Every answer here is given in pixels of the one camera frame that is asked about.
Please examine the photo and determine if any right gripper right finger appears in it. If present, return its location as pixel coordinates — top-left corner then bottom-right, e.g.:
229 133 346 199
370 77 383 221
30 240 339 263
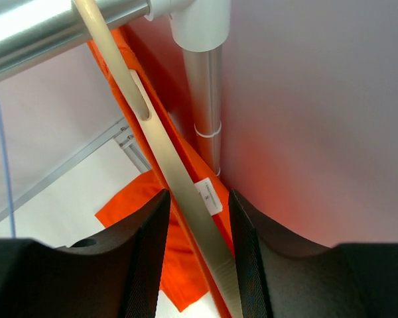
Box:
228 190 398 317

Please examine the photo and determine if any beige hanger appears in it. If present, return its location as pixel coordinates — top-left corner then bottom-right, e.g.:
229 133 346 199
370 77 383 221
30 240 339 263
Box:
75 1 242 317

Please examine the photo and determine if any blue wire hanger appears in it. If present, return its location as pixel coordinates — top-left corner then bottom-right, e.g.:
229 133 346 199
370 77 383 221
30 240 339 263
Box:
0 104 17 239

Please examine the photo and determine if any metal clothes rack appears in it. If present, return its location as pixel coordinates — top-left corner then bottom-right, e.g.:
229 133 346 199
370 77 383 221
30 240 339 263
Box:
0 0 232 178

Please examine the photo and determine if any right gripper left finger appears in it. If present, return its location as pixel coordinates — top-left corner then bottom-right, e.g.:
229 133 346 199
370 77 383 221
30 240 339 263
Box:
0 190 170 317

